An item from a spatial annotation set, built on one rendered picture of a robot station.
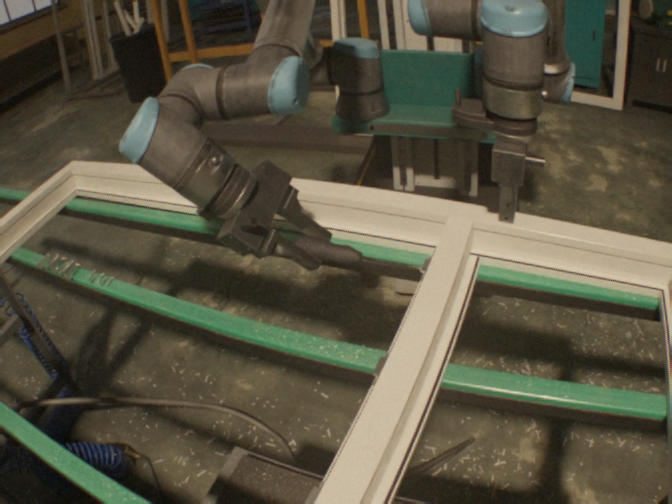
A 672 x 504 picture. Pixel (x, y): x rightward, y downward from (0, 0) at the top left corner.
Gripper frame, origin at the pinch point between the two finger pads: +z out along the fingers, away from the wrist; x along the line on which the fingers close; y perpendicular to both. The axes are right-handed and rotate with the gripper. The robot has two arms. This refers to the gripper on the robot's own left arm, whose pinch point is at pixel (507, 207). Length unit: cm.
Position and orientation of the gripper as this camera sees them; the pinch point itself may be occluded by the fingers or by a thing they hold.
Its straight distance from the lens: 79.4
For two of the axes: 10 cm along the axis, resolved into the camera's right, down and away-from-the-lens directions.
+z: 1.1, 7.8, 6.2
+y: 9.1, 1.7, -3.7
